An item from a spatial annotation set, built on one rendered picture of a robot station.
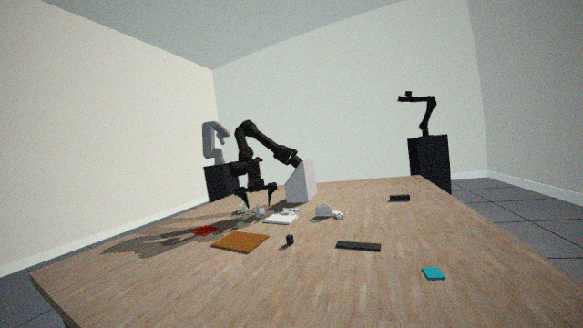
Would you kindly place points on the teal flat plate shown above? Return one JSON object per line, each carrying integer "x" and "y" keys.
{"x": 433, "y": 273}

